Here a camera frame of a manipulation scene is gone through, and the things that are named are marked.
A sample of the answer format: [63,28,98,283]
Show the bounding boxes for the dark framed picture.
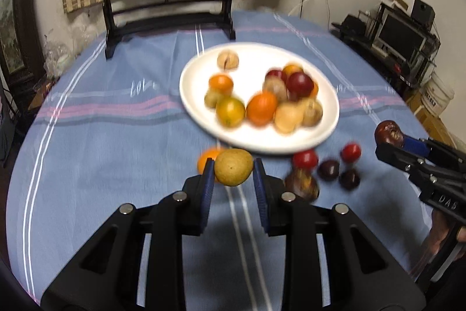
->
[0,0,37,78]

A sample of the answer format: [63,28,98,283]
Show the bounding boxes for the clear plastic bag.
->
[43,34,73,78]

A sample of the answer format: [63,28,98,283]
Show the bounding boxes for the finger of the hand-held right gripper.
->
[375,143,466,196]
[402,136,466,174]

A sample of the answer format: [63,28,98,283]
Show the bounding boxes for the red tomato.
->
[340,143,362,164]
[292,149,319,169]

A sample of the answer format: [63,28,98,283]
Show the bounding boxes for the small pinkish tan fruit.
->
[263,78,289,103]

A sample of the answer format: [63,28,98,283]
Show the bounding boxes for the white oval plate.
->
[179,42,340,155]

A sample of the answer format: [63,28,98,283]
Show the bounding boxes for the pale yellow round pear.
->
[274,103,304,134]

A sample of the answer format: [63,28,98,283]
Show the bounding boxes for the white plastic bucket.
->
[424,72,456,118]

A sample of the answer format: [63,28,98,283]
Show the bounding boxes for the green yellow tangerine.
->
[216,96,246,127]

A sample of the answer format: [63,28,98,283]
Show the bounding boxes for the dark purple mangosteen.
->
[375,120,405,146]
[284,169,320,203]

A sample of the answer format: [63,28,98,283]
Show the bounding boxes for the large dark red apple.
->
[286,72,314,98]

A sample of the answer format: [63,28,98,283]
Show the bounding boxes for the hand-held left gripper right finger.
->
[253,157,426,311]

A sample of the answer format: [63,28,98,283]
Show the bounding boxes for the black desk rack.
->
[333,1,439,96]

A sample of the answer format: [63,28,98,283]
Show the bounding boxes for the person's right hand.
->
[430,211,466,261]

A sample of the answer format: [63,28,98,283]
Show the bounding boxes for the cardboard box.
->
[408,92,457,147]

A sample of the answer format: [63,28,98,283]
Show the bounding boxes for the dark purple plum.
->
[317,160,340,182]
[339,168,361,191]

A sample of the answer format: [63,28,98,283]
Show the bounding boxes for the small tan longan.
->
[217,50,240,71]
[204,89,224,109]

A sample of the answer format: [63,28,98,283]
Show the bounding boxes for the black speaker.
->
[411,0,435,29]

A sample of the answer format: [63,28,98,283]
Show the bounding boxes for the tan speckled pear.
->
[214,148,254,187]

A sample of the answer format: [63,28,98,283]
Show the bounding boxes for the black computer monitor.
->
[379,13,427,58]

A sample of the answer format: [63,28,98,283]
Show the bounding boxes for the blue striped tablecloth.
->
[5,10,437,311]

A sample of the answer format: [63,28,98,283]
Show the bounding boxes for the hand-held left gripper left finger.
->
[40,158,215,311]

